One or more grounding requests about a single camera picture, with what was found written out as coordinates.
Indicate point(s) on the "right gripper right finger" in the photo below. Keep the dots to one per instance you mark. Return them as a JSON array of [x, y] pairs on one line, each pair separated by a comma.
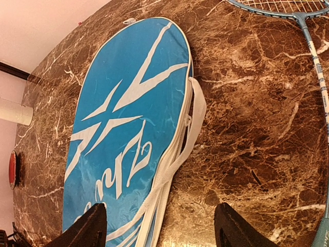
[[231, 229]]

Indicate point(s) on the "red embroidered round pouch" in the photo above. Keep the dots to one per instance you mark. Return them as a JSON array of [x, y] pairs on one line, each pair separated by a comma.
[[12, 170]]

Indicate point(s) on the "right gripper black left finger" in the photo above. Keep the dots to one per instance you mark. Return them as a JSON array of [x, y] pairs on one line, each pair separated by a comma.
[[89, 230]]

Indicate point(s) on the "blue racket bag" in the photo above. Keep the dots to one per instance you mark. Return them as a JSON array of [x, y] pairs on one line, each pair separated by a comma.
[[138, 116]]

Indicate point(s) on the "white shuttlecock tube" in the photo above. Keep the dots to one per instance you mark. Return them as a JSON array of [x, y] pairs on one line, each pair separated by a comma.
[[15, 112]]

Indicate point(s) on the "black left corner post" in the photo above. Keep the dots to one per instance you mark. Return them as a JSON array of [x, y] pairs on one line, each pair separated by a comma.
[[13, 71]]

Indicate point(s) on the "blue badminton racket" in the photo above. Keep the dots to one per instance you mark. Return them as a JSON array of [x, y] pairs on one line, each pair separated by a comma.
[[299, 11]]

